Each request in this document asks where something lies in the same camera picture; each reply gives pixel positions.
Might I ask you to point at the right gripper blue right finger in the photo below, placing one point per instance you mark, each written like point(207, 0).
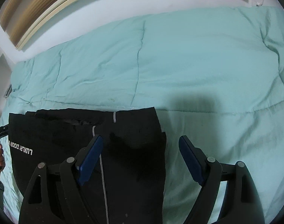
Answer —
point(186, 149)

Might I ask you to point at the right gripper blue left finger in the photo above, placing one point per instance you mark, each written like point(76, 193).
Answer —
point(87, 158)

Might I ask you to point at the black hooded jacket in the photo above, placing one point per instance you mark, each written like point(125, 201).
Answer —
point(117, 160)

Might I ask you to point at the teal quilted bed comforter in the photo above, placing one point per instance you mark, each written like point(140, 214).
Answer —
point(215, 75)

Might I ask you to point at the striped brown window blind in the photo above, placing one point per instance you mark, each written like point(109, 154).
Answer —
point(30, 26)

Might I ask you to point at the white wall bookshelf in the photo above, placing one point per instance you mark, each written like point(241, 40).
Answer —
point(5, 75)

